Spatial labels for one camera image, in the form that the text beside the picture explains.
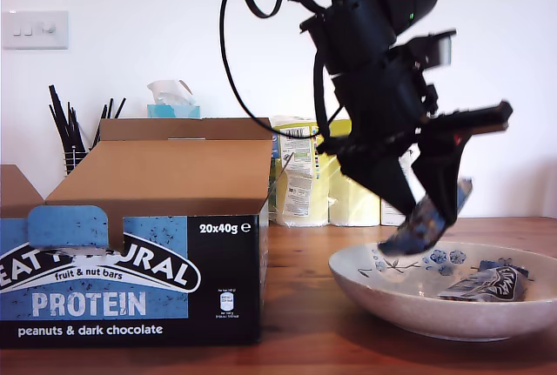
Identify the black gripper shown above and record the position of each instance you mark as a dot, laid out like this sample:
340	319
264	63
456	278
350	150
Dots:
383	101

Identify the blue snack bar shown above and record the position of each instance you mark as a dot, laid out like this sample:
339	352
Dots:
491	285
418	231

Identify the small white carton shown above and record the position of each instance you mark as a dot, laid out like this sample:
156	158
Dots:
389	216

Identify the white plate blue flowers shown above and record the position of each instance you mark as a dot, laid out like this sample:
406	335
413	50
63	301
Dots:
413	310

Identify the blue tissue box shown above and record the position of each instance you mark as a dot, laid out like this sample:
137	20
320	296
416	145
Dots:
174	111

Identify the snack bar carton box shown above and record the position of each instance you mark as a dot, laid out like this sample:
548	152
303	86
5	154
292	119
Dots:
152	175

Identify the yellow paper towel pack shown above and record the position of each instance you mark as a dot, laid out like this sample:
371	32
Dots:
300	201

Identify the white tissue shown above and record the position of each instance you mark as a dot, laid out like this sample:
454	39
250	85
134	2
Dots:
167	92

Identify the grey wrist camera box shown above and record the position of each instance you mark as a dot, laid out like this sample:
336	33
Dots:
444	46

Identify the white light switch plate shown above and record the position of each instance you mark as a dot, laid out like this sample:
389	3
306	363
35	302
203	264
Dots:
35	29

